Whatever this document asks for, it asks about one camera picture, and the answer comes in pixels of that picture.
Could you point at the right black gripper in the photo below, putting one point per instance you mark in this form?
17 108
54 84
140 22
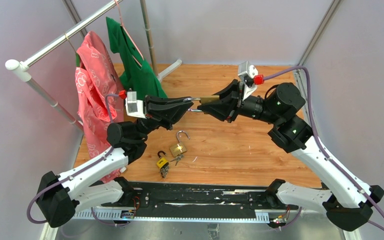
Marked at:
222 109

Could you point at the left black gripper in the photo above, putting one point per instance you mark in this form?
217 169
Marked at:
167 113

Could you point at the brass padlock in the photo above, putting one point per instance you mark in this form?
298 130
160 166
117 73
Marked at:
202 100
177 150

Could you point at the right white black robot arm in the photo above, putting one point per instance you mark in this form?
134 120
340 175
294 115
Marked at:
345 200

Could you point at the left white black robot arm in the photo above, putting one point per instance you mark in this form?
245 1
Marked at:
60 196

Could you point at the green garment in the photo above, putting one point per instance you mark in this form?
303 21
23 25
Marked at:
138 74

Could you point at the yellow black padlock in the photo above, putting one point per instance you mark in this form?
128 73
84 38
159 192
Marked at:
163 164

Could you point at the pink patterned garment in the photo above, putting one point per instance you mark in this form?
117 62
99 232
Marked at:
96 82

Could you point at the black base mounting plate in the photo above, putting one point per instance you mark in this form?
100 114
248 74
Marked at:
187 201

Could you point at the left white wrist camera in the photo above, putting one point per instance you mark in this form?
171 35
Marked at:
134 107

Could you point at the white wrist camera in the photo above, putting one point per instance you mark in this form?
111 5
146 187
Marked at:
134 107
246 73

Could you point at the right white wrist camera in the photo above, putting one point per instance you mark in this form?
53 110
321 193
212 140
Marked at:
246 73

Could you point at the aluminium frame rail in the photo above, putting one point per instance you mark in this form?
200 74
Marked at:
299 75

